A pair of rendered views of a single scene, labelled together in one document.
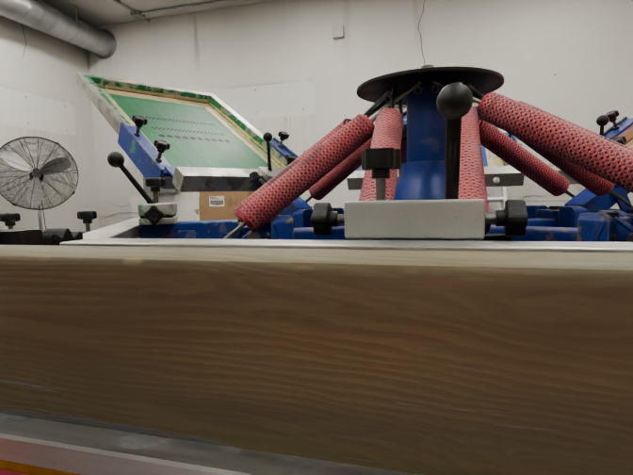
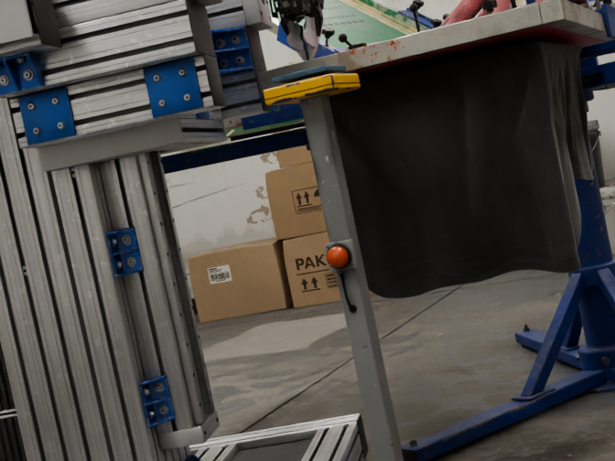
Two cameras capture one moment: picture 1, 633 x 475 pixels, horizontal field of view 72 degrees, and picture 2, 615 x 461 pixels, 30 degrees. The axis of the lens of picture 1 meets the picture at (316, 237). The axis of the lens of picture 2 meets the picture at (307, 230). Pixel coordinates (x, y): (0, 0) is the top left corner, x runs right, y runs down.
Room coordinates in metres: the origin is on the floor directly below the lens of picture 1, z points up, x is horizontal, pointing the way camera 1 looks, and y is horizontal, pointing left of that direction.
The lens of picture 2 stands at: (-2.55, 0.09, 0.81)
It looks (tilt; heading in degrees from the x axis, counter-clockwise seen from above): 3 degrees down; 8
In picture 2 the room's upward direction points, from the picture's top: 12 degrees counter-clockwise
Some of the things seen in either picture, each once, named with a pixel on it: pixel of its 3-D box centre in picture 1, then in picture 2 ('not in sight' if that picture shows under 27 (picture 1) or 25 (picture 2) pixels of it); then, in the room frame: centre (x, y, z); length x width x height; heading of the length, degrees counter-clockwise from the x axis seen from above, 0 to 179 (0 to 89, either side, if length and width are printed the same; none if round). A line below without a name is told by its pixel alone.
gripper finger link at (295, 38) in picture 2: not in sight; (295, 41); (-0.17, 0.37, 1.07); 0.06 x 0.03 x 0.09; 164
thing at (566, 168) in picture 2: not in sight; (574, 147); (-0.17, -0.14, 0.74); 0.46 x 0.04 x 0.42; 164
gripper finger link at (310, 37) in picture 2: not in sight; (308, 38); (-0.18, 0.34, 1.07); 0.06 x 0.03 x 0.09; 164
